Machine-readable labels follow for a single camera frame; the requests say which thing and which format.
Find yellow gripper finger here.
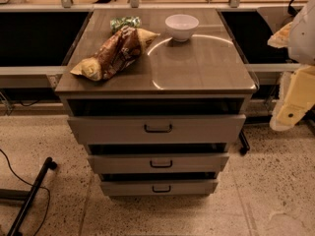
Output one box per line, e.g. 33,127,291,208
270,65,315,131
267,23,292,48

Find grey bottom drawer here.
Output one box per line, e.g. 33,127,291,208
100,179,218,196

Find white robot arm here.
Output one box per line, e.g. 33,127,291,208
267,0,315,131

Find grey drawer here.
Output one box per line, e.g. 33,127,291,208
88,153,228,174
68,114,245,145
100,179,218,196

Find green snack packet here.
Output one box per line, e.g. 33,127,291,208
110,16,142,33

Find grey middle drawer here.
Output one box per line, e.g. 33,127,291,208
88,153,228,174

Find black floor cable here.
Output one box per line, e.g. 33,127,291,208
0,148,51,236

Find brown yellow chip bag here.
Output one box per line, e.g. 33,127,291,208
70,26,158,82

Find black stand leg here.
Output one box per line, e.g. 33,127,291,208
1,157,57,236
239,131,250,154

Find white bowl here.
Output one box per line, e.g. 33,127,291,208
165,14,199,42

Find black stand leg right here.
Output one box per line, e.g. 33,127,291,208
239,131,250,154

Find black stand leg left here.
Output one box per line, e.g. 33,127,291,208
1,157,57,236

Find grey three-drawer cabinet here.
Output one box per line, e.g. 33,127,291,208
56,8,256,183

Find grey top drawer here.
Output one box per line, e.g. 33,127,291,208
68,114,245,145

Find black headphones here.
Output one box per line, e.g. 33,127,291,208
287,0,302,17

